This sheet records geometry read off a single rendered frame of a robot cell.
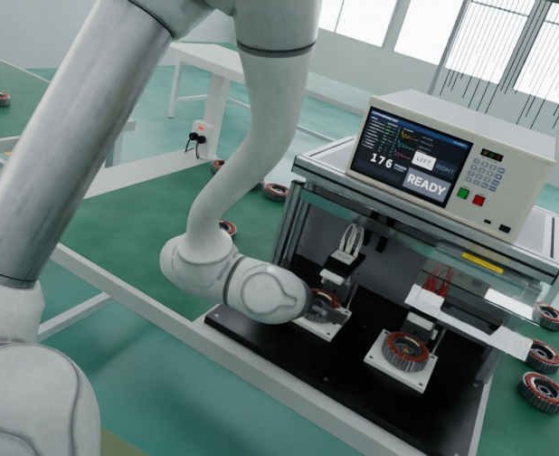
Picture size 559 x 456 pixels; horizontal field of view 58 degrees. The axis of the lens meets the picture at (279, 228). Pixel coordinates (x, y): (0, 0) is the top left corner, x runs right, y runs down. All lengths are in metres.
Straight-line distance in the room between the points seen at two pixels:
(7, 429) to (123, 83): 0.40
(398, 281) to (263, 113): 0.93
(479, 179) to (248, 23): 0.77
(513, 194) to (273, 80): 0.75
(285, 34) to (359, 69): 7.32
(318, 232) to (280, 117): 0.89
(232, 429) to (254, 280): 1.24
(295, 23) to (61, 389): 0.46
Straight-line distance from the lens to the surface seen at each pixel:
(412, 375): 1.26
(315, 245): 1.55
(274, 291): 0.84
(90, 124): 0.66
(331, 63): 8.08
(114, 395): 2.08
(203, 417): 2.05
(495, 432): 1.31
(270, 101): 0.66
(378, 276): 1.51
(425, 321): 1.28
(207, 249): 0.91
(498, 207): 1.25
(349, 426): 1.13
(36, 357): 0.60
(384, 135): 1.27
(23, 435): 0.56
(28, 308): 0.71
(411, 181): 1.27
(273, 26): 0.61
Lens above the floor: 1.52
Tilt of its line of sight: 26 degrees down
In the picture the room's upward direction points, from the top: 16 degrees clockwise
